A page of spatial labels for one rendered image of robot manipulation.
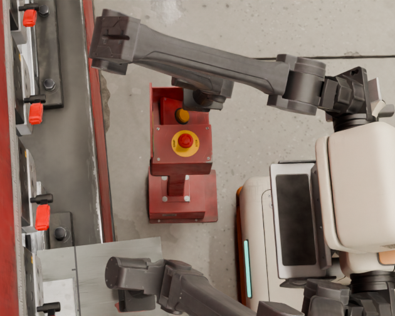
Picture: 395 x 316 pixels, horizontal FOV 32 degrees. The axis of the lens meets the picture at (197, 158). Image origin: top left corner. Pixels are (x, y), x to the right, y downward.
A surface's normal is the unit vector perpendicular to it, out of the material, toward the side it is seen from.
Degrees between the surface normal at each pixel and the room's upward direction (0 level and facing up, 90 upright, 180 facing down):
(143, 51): 28
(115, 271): 60
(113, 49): 48
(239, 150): 0
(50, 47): 0
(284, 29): 0
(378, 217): 42
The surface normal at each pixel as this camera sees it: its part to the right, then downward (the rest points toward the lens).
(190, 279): 0.19, -0.97
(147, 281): 0.51, 0.07
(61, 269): 0.05, -0.29
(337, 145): -0.63, -0.19
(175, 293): -0.92, -0.17
